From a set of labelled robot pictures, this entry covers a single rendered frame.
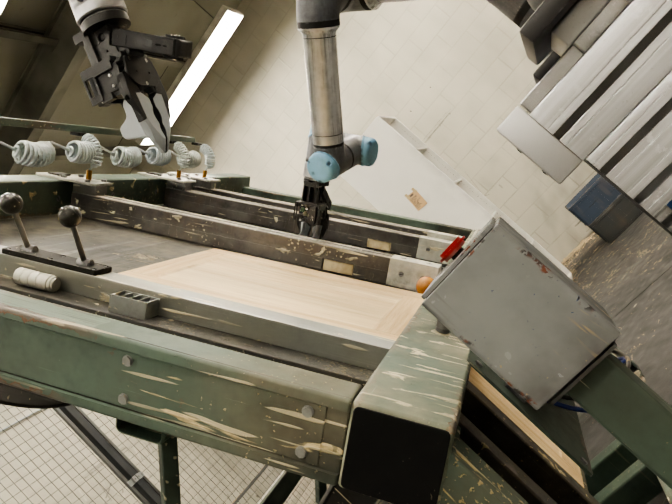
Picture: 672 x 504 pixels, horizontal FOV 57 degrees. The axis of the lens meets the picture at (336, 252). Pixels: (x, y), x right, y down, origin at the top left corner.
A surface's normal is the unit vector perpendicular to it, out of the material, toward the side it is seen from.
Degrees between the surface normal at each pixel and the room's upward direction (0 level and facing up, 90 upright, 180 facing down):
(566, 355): 90
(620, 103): 90
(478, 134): 90
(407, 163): 90
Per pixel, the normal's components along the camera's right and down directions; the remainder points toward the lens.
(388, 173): -0.32, 0.18
